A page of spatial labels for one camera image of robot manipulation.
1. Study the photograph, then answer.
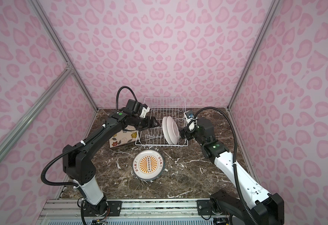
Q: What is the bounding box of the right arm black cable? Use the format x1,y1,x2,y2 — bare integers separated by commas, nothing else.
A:
185,106,259,225

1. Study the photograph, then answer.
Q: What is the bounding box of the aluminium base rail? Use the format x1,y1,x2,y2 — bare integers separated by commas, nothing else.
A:
35,197,284,225

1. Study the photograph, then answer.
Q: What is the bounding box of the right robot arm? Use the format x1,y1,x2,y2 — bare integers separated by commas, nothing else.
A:
180,114,285,225

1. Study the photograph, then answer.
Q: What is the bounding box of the aluminium corner post left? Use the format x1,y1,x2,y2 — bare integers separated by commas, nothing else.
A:
28,0,99,112

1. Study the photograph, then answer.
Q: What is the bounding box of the aluminium frame strut left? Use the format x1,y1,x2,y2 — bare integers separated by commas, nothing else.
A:
0,67,72,163

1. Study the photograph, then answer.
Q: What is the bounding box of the white wire dish rack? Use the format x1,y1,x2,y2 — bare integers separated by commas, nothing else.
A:
135,97,186,147

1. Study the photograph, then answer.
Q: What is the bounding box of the aluminium corner post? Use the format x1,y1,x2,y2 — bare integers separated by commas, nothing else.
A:
28,0,99,112
227,0,283,110

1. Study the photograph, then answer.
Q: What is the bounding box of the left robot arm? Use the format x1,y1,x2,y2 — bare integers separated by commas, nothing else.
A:
63,99,159,206

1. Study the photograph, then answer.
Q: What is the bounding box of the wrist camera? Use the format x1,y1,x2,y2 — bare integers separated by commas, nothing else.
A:
139,104,150,118
184,110,196,131

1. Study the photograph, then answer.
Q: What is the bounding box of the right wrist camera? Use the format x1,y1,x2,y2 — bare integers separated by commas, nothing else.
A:
184,110,196,131

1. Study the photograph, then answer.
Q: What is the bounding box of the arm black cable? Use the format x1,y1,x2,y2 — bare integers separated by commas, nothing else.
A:
40,86,139,225
185,106,259,225

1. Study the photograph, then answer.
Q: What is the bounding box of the aluminium corner post right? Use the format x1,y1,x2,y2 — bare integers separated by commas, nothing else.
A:
227,0,283,110

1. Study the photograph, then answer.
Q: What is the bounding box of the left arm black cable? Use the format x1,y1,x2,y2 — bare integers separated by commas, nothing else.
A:
40,86,139,225

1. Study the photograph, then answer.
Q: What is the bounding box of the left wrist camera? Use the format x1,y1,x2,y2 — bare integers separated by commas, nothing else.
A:
139,104,150,118

